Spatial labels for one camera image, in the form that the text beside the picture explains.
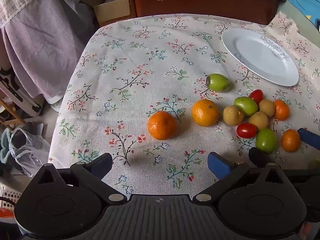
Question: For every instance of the white oval plate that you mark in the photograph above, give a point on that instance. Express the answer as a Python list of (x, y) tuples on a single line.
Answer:
[(260, 55)]

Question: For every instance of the red cherry tomato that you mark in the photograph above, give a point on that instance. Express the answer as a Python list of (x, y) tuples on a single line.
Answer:
[(256, 96), (246, 130)]

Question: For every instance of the clear plastic bag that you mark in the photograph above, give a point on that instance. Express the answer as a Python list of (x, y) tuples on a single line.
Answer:
[(27, 150)]

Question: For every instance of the large mandarin orange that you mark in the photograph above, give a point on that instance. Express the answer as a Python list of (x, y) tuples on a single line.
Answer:
[(162, 125), (205, 112)]

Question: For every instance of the floral tablecloth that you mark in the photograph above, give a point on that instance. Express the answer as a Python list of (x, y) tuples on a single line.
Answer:
[(140, 75)]

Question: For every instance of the dark wooden nightstand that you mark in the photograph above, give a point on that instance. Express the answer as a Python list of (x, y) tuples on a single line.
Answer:
[(205, 0)]

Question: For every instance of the small mandarin orange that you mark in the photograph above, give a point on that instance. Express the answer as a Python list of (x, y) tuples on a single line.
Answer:
[(290, 140), (281, 110)]

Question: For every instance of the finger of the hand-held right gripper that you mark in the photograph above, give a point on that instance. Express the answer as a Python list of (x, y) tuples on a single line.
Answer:
[(258, 155), (310, 137)]

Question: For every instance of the small brown kiwi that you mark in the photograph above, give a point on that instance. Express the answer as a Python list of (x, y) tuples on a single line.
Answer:
[(258, 121), (267, 107), (232, 115)]

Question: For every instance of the white plastic basket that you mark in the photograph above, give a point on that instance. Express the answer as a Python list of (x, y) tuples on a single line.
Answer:
[(10, 195)]

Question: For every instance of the purple waffle cloth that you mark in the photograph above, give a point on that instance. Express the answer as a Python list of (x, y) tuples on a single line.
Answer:
[(42, 45)]

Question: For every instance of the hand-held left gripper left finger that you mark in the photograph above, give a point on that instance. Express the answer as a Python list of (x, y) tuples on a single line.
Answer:
[(101, 166)]

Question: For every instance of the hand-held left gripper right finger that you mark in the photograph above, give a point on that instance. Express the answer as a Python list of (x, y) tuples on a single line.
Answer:
[(218, 165)]

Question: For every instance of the green jujube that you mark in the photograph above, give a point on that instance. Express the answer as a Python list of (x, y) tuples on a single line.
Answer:
[(266, 140), (245, 105), (219, 82)]

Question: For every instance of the open cardboard box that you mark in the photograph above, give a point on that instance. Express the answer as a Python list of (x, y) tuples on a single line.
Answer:
[(112, 10)]

